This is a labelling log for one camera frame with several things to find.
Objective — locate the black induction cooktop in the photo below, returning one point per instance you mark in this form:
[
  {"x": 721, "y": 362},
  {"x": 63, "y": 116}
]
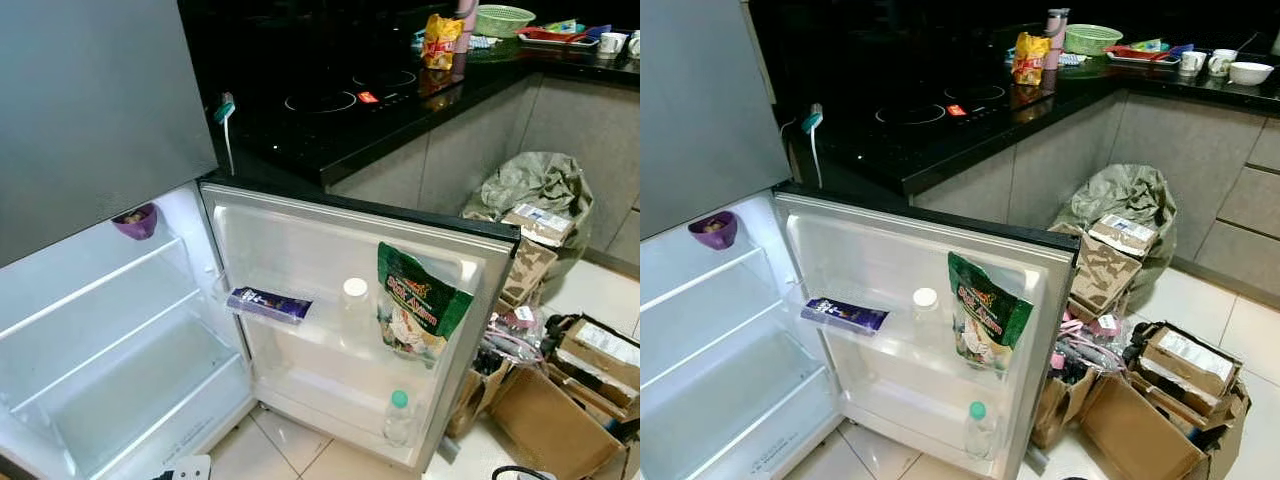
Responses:
[
  {"x": 915, "y": 115},
  {"x": 330, "y": 100}
]

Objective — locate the small white labelled box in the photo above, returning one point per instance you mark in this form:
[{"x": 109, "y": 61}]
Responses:
[
  {"x": 538, "y": 225},
  {"x": 1124, "y": 235}
]

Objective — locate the purple chocolate bar pack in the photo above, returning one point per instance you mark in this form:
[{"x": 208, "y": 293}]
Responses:
[
  {"x": 270, "y": 305},
  {"x": 845, "y": 316}
]

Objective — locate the grey kitchen cabinet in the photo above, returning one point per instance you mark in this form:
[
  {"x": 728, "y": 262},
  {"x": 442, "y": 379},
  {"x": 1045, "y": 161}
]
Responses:
[
  {"x": 560, "y": 130},
  {"x": 1180, "y": 140}
]

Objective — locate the red tray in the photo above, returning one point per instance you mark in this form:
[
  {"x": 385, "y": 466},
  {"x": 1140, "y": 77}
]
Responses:
[
  {"x": 1140, "y": 57},
  {"x": 555, "y": 40}
]

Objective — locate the large brown cardboard box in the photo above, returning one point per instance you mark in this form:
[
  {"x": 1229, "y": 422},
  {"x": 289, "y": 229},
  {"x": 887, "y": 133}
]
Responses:
[
  {"x": 545, "y": 425},
  {"x": 1140, "y": 435}
]

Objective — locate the cardboard box white label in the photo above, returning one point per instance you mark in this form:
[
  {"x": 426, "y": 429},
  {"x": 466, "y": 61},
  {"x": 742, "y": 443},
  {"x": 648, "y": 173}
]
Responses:
[
  {"x": 1190, "y": 362},
  {"x": 600, "y": 352}
]

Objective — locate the pink tumbler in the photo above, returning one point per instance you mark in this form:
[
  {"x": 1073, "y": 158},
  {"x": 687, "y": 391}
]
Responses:
[
  {"x": 1057, "y": 38},
  {"x": 467, "y": 25}
]

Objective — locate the patterned brown cardboard box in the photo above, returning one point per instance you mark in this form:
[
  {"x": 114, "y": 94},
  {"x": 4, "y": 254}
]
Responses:
[
  {"x": 1105, "y": 278},
  {"x": 528, "y": 275}
]

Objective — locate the grey green sack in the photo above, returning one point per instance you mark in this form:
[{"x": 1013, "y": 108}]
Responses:
[
  {"x": 540, "y": 180},
  {"x": 1125, "y": 190}
]

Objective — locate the clear bottle white cap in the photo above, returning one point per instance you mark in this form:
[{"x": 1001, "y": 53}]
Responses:
[
  {"x": 355, "y": 310},
  {"x": 926, "y": 318}
]

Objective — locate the brown paper bag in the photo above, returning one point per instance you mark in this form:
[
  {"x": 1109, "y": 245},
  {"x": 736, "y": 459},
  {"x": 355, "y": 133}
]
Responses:
[
  {"x": 478, "y": 405},
  {"x": 1062, "y": 412}
]

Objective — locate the black kitchen countertop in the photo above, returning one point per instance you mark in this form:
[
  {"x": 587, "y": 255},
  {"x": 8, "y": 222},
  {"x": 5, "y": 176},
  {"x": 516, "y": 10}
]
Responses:
[
  {"x": 900, "y": 160},
  {"x": 300, "y": 150}
]

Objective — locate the purple plastic bowl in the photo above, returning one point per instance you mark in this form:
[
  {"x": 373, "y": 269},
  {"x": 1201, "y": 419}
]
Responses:
[
  {"x": 713, "y": 233},
  {"x": 135, "y": 224}
]

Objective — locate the white mug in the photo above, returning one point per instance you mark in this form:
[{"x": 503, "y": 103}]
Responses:
[
  {"x": 635, "y": 44},
  {"x": 1222, "y": 63},
  {"x": 1192, "y": 62},
  {"x": 612, "y": 44}
]

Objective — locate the green plastic basket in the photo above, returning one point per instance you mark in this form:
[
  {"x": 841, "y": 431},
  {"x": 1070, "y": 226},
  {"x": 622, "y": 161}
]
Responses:
[
  {"x": 504, "y": 22},
  {"x": 1092, "y": 40}
]

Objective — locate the clear glass fridge shelf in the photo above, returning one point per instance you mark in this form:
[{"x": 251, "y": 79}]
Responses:
[
  {"x": 690, "y": 272},
  {"x": 80, "y": 265},
  {"x": 100, "y": 340},
  {"x": 710, "y": 340},
  {"x": 150, "y": 400},
  {"x": 750, "y": 420}
]

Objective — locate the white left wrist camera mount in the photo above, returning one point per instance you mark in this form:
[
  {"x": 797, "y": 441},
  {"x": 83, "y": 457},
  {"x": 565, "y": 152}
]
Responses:
[{"x": 185, "y": 470}]

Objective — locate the yellow snack bag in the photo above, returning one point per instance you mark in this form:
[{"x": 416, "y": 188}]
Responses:
[
  {"x": 443, "y": 42},
  {"x": 1032, "y": 58}
]

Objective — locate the clear bottle green cap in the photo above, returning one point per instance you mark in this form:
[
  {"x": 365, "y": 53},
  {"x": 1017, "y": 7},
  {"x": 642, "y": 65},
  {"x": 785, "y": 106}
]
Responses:
[
  {"x": 399, "y": 420},
  {"x": 978, "y": 432}
]

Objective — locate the white ceramic bowl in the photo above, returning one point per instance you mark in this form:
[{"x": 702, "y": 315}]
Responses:
[{"x": 1251, "y": 73}]

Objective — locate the green snack bag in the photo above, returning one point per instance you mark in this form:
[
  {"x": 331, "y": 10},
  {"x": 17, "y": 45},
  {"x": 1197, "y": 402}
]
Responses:
[
  {"x": 420, "y": 300},
  {"x": 988, "y": 310}
]

